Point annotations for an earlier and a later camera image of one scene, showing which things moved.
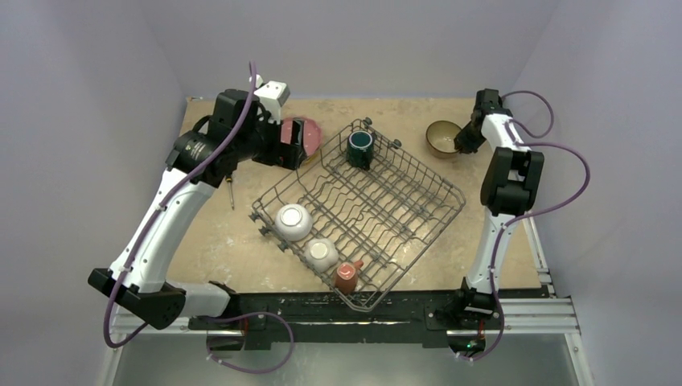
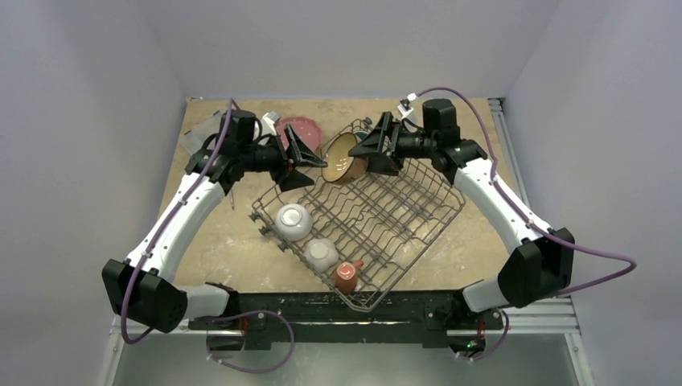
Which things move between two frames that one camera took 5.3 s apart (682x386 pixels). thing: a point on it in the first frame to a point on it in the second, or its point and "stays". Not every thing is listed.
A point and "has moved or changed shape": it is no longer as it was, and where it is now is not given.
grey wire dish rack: x=362 y=211 stays
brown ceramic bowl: x=440 y=137 has moved or changed shape
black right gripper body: x=466 y=138 to x=391 y=142
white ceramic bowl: x=293 y=222 stays
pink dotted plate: x=312 y=133 stays
